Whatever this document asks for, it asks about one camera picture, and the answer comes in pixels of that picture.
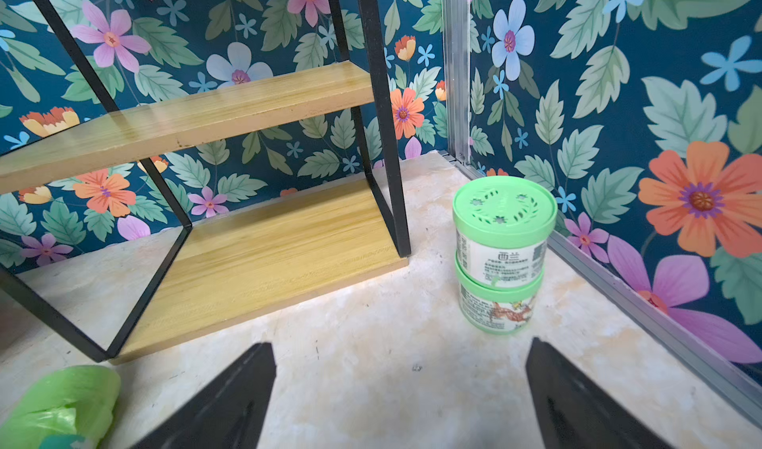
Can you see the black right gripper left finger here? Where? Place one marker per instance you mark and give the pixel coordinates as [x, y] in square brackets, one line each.
[229, 412]

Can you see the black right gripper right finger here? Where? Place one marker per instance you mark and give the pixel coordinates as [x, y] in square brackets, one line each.
[574, 412]

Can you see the lower green lidded jar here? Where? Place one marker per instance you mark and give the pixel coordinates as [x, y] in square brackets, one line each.
[498, 297]

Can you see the green lidded jar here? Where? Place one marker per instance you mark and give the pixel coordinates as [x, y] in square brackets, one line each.
[502, 229]
[498, 297]

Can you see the upper green lidded jar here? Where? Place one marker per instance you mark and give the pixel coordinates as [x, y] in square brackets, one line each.
[502, 229]

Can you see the wooden shelf black metal frame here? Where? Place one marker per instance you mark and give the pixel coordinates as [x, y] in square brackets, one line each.
[233, 268]

